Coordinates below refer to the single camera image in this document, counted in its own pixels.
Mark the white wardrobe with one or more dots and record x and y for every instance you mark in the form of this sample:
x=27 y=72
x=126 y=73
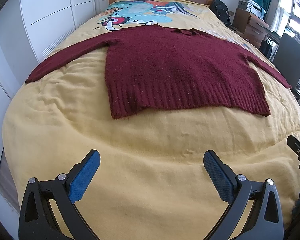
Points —
x=29 y=31

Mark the stack of papers and books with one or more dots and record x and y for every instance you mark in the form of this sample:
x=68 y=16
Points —
x=256 y=9

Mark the black backpack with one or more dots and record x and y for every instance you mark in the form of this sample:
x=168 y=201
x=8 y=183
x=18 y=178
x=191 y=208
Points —
x=221 y=11

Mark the dark desk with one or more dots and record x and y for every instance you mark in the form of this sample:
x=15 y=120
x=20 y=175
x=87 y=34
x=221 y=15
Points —
x=275 y=37

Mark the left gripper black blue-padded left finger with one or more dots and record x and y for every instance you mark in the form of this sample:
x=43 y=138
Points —
x=37 y=220

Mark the grey storage box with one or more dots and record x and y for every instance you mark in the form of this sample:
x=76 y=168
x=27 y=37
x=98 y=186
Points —
x=244 y=5

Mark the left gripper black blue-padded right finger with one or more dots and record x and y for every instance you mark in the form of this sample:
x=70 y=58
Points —
x=265 y=219

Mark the dark red knit sweater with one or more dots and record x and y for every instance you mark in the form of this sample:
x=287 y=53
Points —
x=157 y=67

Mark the dark grey office chair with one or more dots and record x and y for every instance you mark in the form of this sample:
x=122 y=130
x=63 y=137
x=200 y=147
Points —
x=287 y=61

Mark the brown wooden drawer unit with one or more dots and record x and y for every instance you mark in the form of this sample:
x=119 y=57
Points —
x=250 y=26

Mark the yellow cartoon print bedspread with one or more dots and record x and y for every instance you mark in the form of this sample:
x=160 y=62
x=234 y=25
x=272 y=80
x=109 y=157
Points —
x=151 y=183

